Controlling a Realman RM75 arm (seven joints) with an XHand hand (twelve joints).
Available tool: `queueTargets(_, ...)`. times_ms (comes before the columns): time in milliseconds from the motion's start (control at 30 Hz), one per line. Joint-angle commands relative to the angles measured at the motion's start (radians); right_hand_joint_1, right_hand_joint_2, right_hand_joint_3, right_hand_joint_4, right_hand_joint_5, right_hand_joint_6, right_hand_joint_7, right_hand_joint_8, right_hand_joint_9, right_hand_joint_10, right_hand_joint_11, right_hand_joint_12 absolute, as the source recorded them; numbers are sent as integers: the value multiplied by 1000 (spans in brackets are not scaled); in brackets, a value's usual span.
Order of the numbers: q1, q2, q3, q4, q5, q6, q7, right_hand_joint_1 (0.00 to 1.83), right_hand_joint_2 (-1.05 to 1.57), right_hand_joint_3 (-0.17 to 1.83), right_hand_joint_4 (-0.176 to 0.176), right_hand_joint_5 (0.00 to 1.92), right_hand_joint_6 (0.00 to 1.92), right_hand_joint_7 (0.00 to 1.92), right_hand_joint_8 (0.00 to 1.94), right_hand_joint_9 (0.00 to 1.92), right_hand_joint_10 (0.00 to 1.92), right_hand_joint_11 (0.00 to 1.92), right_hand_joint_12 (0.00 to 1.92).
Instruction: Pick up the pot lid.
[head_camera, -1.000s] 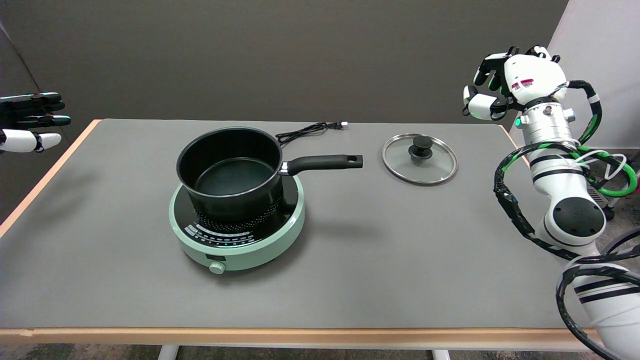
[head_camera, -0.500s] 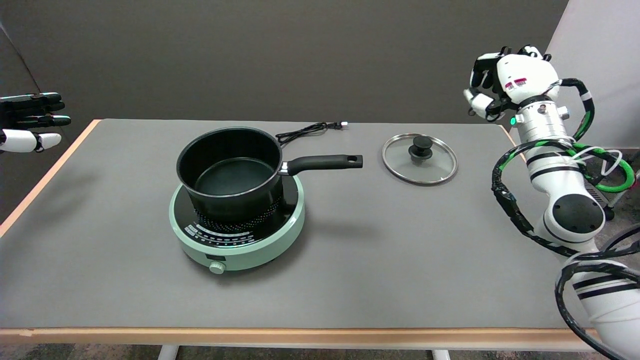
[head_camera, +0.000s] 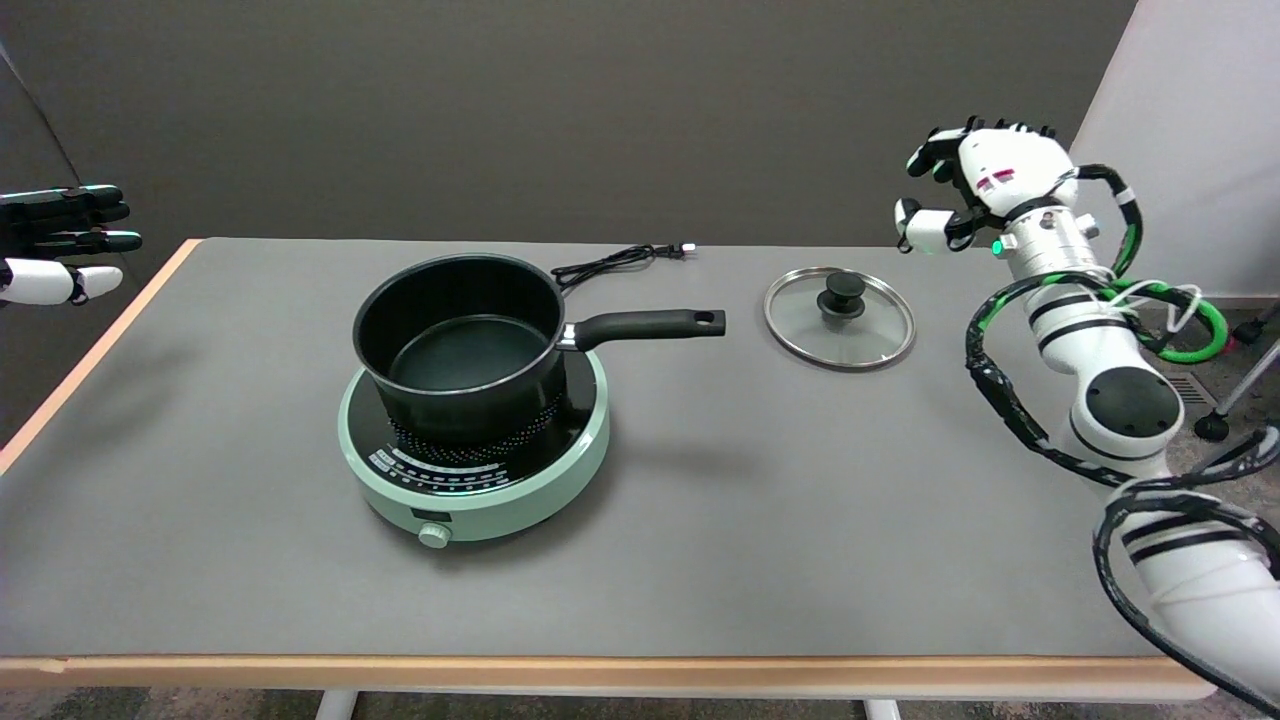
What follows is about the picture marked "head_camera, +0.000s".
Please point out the white table leg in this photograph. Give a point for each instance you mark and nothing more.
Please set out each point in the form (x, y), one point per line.
(882, 710)
(335, 706)

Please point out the mint green induction cooker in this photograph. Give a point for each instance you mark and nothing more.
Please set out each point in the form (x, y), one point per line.
(520, 490)

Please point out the glass pot lid black knob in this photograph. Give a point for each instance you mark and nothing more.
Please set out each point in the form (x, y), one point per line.
(842, 295)

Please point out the floor air vent grille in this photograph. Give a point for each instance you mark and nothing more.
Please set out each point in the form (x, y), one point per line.
(1195, 392)

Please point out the grey table mat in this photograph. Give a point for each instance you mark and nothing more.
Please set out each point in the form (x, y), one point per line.
(200, 500)

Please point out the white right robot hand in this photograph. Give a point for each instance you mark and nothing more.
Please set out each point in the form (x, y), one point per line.
(1010, 165)

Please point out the chair leg with black caster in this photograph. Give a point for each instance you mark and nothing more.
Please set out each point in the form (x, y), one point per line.
(1246, 330)
(1212, 427)

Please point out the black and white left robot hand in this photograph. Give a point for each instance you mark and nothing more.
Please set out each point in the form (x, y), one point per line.
(40, 280)

